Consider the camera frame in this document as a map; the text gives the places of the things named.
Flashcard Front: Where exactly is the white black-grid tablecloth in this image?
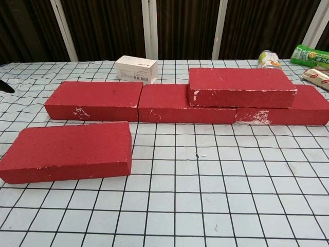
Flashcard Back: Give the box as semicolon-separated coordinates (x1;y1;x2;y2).
0;58;329;247

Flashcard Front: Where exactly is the gold foil snack pack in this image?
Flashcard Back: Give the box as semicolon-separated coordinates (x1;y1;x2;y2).
301;66;329;91

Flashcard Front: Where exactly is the double white frame post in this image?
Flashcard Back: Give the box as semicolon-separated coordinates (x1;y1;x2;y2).
141;0;159;60

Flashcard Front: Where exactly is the green snack bag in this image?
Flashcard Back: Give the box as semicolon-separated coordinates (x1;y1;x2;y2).
289;44;329;73

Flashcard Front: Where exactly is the dark pleated curtain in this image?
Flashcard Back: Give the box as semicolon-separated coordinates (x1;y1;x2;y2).
0;0;329;64

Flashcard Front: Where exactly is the clear plastic drink bottle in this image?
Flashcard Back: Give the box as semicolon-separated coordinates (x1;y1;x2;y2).
258;49;281;69

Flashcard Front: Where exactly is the red foam brick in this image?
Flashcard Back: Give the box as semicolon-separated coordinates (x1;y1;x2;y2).
234;84;327;127
0;121;133;185
138;83;237;125
44;81;144;122
188;67;298;109

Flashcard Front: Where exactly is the slanted white frame post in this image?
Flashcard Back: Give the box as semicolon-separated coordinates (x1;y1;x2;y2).
50;0;79;62
302;0;329;49

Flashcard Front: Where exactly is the white cardboard carton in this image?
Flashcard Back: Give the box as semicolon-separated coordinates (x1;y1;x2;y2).
115;55;158;85

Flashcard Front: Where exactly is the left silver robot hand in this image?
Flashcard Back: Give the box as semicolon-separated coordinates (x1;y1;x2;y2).
0;79;15;94

